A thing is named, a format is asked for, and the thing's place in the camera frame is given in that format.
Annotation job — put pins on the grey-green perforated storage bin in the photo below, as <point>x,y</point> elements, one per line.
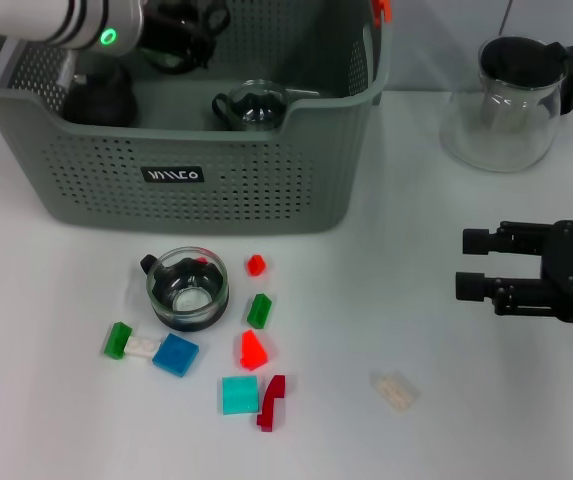
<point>266,190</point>

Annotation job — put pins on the translucent white toy brick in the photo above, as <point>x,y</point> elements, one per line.
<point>397,392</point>

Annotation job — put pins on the small white toy brick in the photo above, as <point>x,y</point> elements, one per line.
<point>142,346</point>

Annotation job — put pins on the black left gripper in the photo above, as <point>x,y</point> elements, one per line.
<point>166,20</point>

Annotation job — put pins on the glass pitcher with black lid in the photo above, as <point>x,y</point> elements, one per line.
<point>501,135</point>

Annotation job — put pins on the glass teacup with black base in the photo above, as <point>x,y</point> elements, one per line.
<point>186,55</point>
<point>256,112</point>
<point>186,305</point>

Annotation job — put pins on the red sloped toy brick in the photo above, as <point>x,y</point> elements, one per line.
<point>253,355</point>

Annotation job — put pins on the teal flat toy plate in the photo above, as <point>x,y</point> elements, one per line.
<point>239,395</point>

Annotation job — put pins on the green toy brick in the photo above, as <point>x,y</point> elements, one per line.
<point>117,341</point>
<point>260,311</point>

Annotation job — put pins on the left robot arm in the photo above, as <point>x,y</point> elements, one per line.
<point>41,20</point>

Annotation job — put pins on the dark red arch brick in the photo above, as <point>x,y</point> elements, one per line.
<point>268,410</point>

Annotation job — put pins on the dark clay teapot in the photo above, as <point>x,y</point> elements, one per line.
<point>101,105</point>

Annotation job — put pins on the blue flat toy plate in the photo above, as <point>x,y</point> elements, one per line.
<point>176,355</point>

